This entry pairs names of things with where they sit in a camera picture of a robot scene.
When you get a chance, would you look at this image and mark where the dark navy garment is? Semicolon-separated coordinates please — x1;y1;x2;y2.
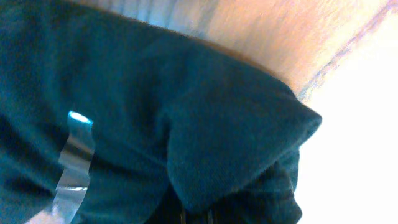
1;1;322;223

